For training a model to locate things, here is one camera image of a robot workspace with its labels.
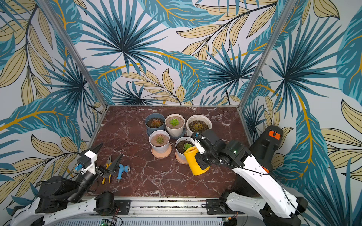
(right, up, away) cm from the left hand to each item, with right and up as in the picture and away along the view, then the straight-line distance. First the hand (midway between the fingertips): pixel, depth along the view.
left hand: (113, 150), depth 58 cm
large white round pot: (+39, +10, +38) cm, 55 cm away
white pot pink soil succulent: (+14, 0, +29) cm, 33 cm away
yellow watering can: (+32, -3, +10) cm, 34 cm away
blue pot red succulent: (+9, +11, +39) cm, 42 cm away
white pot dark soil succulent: (+29, -2, +28) cm, 40 cm away
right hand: (+36, -5, +8) cm, 37 cm away
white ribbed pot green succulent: (+23, +10, +37) cm, 45 cm away
